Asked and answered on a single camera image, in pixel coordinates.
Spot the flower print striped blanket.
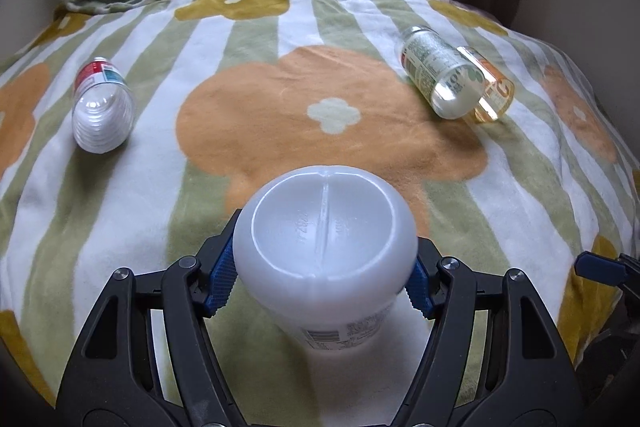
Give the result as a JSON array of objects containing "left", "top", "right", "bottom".
[{"left": 0, "top": 0, "right": 640, "bottom": 408}]

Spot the clear green label bottle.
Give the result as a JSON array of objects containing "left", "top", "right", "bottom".
[{"left": 395, "top": 25, "right": 493, "bottom": 120}]

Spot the white plastic bottle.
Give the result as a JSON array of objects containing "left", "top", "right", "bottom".
[{"left": 232, "top": 164, "right": 420, "bottom": 352}]

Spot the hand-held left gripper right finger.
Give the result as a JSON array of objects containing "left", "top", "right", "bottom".
[{"left": 392, "top": 237, "right": 586, "bottom": 427}]

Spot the clear orange label bottle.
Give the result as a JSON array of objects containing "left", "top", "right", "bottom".
[{"left": 457, "top": 46, "right": 516, "bottom": 124}]

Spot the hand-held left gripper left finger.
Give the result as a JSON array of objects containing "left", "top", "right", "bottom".
[{"left": 56, "top": 209, "right": 251, "bottom": 427}]

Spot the clear red label plastic bottle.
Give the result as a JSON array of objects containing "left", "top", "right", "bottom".
[{"left": 71, "top": 56, "right": 137, "bottom": 154}]

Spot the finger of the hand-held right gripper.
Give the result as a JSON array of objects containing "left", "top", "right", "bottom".
[{"left": 574, "top": 251, "right": 640, "bottom": 303}]

